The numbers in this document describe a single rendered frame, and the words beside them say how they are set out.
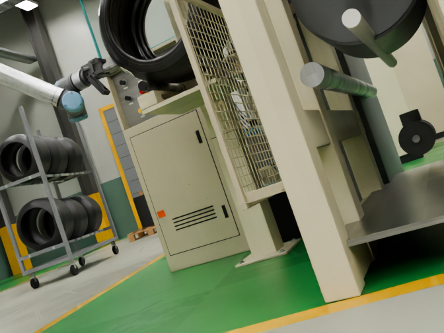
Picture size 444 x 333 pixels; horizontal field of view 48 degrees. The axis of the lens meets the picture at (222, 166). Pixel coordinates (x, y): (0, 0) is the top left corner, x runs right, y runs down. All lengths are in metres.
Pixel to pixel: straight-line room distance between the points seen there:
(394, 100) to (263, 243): 3.17
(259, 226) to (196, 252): 0.66
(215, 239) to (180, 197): 0.31
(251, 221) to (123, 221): 9.96
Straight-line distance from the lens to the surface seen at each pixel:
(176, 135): 2.89
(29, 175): 5.91
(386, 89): 5.29
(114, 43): 2.25
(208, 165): 2.81
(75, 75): 2.46
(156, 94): 2.15
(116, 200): 12.28
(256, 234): 2.41
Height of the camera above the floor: 0.39
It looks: 2 degrees up
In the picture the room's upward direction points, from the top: 19 degrees counter-clockwise
